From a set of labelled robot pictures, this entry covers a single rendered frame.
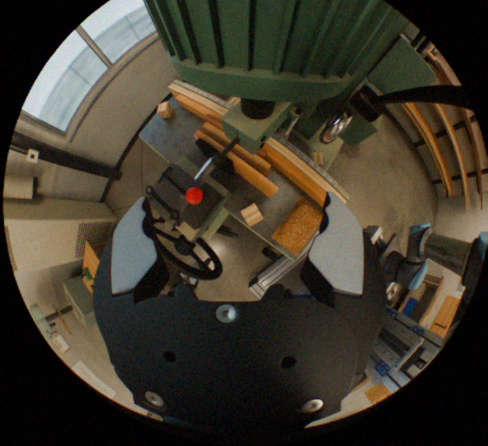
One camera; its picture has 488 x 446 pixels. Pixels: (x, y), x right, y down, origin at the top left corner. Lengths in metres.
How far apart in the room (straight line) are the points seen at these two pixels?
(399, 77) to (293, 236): 0.41
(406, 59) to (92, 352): 3.20
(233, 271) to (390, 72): 1.44
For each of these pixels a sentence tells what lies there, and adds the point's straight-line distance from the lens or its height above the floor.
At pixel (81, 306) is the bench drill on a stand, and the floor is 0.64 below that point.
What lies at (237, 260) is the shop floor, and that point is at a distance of 1.35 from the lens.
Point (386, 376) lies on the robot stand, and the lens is 0.76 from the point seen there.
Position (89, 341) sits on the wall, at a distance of 2.95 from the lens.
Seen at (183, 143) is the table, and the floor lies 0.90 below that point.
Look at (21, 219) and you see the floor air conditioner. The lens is 1.37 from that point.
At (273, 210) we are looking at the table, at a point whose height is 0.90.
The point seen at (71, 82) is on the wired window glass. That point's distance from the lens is 1.43.
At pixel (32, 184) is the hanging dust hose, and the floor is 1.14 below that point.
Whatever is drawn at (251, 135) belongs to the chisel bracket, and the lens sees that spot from 0.24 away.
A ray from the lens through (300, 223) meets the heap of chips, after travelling 0.38.
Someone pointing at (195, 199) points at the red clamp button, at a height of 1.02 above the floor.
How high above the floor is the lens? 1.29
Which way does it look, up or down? 87 degrees down
